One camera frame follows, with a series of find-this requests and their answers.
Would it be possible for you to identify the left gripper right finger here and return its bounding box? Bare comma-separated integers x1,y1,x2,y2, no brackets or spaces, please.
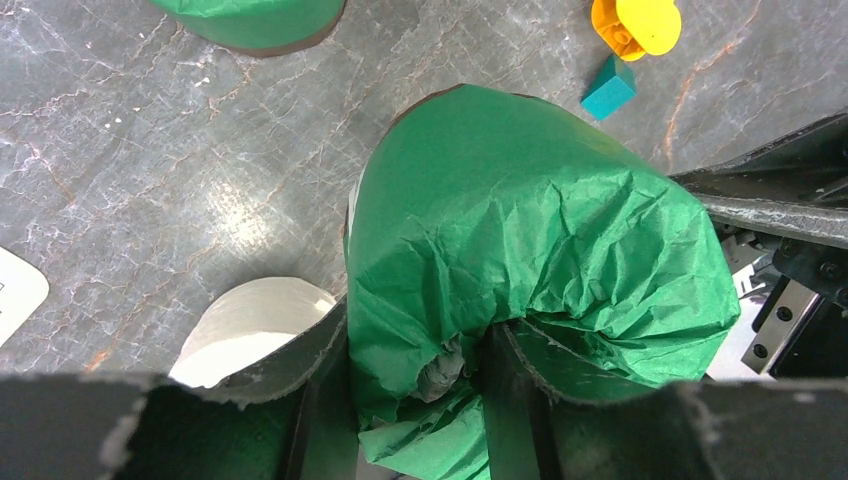
480,321,847,479

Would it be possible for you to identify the white roll front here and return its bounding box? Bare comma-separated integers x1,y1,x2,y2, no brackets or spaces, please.
168,277,337,388

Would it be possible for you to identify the green white chess mat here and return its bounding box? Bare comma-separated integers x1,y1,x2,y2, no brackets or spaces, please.
0,248,50,345

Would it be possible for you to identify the teal toy cube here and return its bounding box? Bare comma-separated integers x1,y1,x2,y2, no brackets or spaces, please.
580,54,637,121

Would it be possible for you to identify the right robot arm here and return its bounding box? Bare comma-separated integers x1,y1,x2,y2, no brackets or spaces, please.
676,111,847,380

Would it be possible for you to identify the green paper roll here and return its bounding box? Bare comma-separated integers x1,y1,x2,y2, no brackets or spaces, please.
344,85,740,479

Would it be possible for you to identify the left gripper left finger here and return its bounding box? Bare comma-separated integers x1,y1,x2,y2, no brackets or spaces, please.
1,304,358,479

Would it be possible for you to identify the yellow toy block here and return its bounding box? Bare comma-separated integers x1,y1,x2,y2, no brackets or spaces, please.
590,0,682,62

